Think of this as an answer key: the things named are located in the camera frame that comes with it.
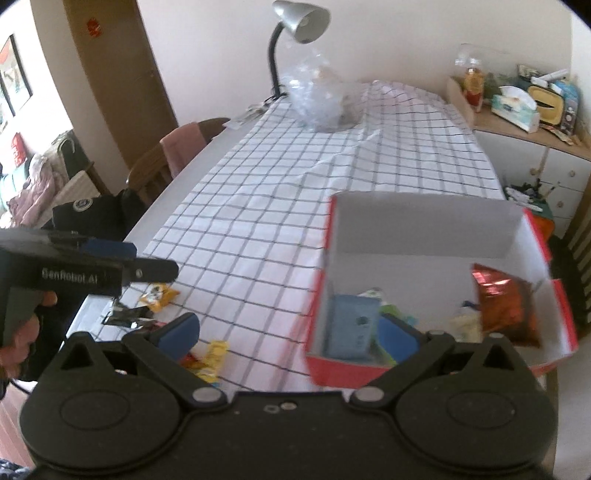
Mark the red door sticker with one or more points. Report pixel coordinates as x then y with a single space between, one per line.
93 26

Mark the yellow cartoon snack packet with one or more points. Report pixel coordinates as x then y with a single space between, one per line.
217 353

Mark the yellow tissue holder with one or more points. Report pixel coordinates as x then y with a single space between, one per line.
547 99

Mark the framed wall picture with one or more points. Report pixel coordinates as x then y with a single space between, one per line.
11 74

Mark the white checked tablecloth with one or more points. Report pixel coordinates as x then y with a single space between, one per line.
258 207

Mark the light wooden box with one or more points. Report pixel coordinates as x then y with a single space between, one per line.
459 99

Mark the white tube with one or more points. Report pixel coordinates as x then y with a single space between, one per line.
551 76

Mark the green and white packet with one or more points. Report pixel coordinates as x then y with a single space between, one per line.
391 310

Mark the clear plastic bag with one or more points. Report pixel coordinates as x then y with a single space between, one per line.
318 101

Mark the blue snack packet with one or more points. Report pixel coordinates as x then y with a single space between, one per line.
351 323

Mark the brown wooden door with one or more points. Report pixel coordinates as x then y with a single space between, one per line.
120 69

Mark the pile of pink clothes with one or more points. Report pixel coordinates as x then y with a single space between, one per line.
37 194

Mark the blue package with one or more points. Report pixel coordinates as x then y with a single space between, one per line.
569 106

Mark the silver desk lamp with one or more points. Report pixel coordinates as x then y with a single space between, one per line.
304 18

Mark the wooden chair with pink cloth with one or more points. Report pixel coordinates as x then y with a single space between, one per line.
147 170

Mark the person's left hand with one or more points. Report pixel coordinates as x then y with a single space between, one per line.
23 339

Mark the orange and green container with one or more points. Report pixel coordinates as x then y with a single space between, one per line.
540 226

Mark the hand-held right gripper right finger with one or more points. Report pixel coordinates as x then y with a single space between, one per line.
397 339

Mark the wooden slat-back chair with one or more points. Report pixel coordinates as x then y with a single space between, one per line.
575 258

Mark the bottle of orange liquid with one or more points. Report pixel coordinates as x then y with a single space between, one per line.
473 90

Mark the red snack packet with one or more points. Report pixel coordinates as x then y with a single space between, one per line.
194 363

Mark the red cardboard box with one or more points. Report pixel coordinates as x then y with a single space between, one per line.
415 221

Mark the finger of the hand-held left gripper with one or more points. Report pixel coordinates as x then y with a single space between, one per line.
111 249
152 271

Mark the black bag with round logo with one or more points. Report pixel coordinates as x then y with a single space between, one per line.
101 210

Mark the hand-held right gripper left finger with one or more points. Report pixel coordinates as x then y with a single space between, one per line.
182 332

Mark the red-brown foil chip bag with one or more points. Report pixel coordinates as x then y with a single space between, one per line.
503 304

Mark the white and green tissue box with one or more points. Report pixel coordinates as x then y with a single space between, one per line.
512 110

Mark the white wooden-topped cabinet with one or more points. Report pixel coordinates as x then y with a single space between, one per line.
521 157

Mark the small yellow snack packet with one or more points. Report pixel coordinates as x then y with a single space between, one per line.
159 297

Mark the pink cloth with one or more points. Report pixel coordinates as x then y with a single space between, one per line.
182 143

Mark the dark brown chocolate packet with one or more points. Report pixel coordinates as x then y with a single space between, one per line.
129 318

